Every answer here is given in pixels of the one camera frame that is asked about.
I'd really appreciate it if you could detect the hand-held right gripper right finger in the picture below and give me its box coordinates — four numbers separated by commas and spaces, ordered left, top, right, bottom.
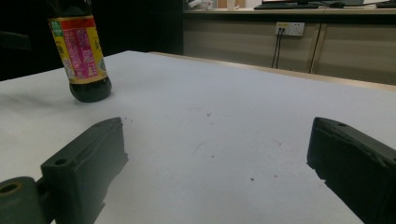
306, 117, 396, 224

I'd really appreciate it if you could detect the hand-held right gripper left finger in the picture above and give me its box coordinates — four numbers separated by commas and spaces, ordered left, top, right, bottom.
40, 117, 130, 224

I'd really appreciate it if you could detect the dark soy sauce bottle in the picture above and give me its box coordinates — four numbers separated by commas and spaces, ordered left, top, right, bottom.
46, 0, 113, 104

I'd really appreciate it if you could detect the white table sheet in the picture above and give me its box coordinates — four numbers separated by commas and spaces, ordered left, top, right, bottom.
0, 50, 396, 224

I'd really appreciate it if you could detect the black curtain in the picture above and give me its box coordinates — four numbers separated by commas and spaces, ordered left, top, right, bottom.
0, 0, 185, 82

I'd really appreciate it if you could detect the black keyboard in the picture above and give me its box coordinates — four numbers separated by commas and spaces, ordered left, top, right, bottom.
253, 2, 320, 10

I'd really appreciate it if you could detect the wooden counter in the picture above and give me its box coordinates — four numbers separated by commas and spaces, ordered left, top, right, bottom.
183, 6, 396, 17

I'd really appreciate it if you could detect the black cable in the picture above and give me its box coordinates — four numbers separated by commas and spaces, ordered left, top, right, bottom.
276, 28, 284, 70
271, 28, 280, 69

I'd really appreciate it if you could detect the white wall socket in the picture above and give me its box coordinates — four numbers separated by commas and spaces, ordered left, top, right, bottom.
275, 21, 305, 37

